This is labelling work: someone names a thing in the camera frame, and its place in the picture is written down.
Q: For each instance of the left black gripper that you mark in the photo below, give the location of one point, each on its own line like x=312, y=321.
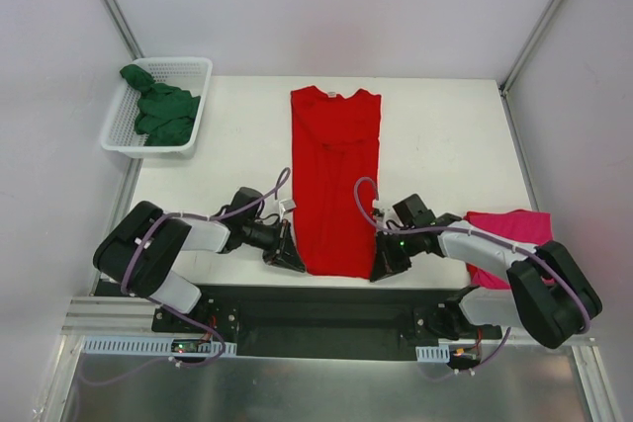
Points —
x=280, y=245

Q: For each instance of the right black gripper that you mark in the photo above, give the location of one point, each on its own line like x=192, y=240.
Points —
x=388, y=250

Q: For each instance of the red t shirt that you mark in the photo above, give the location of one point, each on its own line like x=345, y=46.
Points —
x=335, y=142

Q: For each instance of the pink t shirt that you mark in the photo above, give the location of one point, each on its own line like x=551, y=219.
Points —
x=520, y=225

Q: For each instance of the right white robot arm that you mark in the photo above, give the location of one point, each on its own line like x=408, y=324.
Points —
x=548, y=295

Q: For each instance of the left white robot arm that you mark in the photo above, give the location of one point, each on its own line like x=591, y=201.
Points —
x=140, y=252

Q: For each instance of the green t shirt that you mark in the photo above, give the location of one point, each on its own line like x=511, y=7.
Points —
x=166, y=114

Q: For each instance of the white plastic basket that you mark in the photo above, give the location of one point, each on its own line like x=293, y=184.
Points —
x=189, y=73

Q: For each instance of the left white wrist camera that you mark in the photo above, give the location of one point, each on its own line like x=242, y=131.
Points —
x=285, y=206

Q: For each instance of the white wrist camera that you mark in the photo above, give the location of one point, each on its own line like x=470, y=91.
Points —
x=285, y=206
x=381, y=212

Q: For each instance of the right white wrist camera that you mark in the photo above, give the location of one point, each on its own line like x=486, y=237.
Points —
x=381, y=212

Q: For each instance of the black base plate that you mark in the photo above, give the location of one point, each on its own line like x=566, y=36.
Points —
x=322, y=323

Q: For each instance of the right white cable duct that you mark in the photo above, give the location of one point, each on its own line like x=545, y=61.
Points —
x=433, y=354

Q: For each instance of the white cable duct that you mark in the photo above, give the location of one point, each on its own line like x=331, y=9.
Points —
x=156, y=346
x=433, y=354

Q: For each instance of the left white cable duct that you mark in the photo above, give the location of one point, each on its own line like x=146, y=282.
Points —
x=156, y=346

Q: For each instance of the right aluminium corner post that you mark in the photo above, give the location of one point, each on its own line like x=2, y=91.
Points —
x=535, y=37

